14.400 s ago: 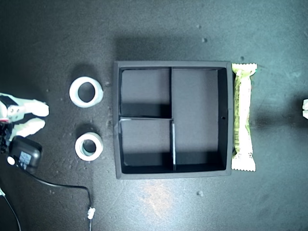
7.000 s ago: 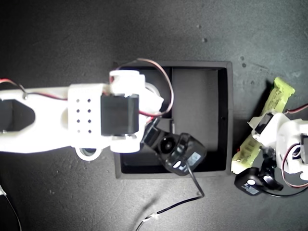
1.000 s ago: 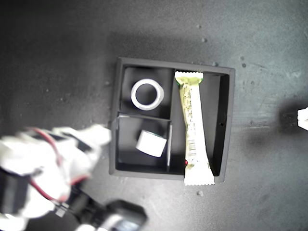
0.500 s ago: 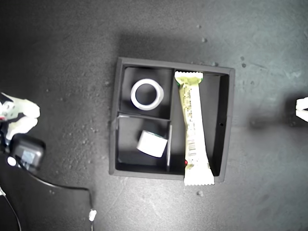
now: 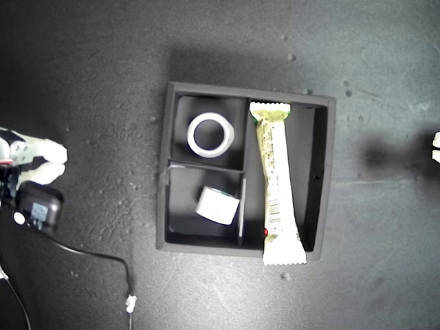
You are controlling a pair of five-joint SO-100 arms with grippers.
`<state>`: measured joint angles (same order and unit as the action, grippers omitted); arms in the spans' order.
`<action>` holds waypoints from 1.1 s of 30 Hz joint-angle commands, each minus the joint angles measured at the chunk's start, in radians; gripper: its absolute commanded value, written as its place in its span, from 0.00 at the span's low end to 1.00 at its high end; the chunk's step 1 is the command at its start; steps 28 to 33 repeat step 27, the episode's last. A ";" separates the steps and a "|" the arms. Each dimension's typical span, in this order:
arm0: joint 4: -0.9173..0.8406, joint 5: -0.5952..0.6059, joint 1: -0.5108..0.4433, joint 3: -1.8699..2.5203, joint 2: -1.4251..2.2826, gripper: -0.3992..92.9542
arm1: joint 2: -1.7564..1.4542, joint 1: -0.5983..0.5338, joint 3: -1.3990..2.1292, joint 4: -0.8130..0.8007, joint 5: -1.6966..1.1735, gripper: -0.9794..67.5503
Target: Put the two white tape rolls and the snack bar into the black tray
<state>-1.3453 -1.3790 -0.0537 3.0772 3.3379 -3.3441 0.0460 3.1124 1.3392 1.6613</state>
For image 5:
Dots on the white tape roll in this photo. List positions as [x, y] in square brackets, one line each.
[209, 153]
[216, 208]

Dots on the black tray with wells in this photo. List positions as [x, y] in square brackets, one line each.
[306, 172]

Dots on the pale green snack bar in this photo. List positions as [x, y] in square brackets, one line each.
[276, 172]

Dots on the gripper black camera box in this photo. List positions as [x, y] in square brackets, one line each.
[39, 208]

